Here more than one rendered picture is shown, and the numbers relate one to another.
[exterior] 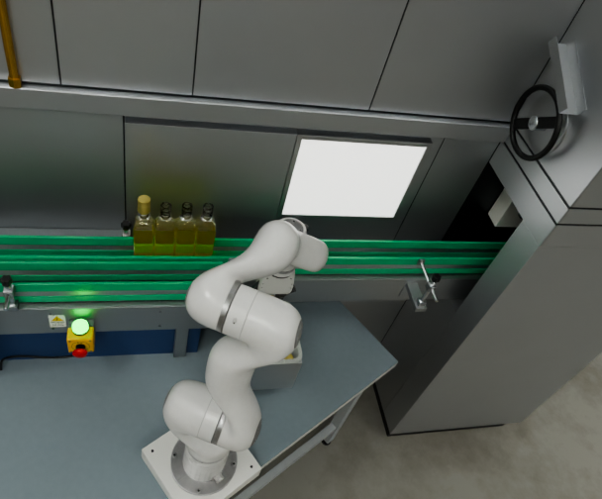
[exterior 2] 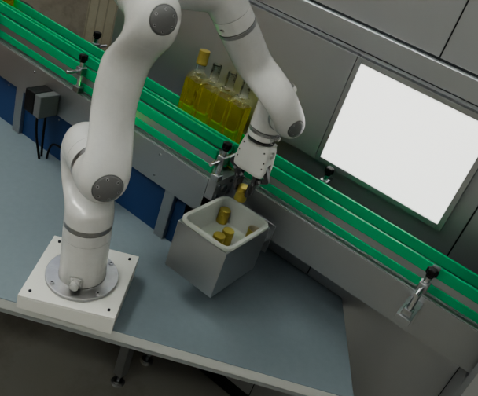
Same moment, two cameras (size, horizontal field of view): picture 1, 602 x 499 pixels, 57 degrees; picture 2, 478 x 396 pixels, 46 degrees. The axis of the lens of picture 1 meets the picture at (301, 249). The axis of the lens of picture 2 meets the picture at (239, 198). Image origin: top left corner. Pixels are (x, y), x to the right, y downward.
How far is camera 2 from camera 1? 1.15 m
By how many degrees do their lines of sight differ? 41
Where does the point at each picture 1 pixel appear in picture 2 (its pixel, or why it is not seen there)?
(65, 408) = (49, 196)
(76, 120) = not seen: outside the picture
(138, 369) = (119, 218)
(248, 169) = (304, 82)
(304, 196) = (347, 142)
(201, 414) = (82, 137)
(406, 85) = not seen: outside the picture
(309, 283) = (301, 225)
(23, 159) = not seen: hidden behind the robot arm
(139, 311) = (146, 144)
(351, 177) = (400, 137)
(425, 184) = not seen: outside the picture
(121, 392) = not seen: hidden behind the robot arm
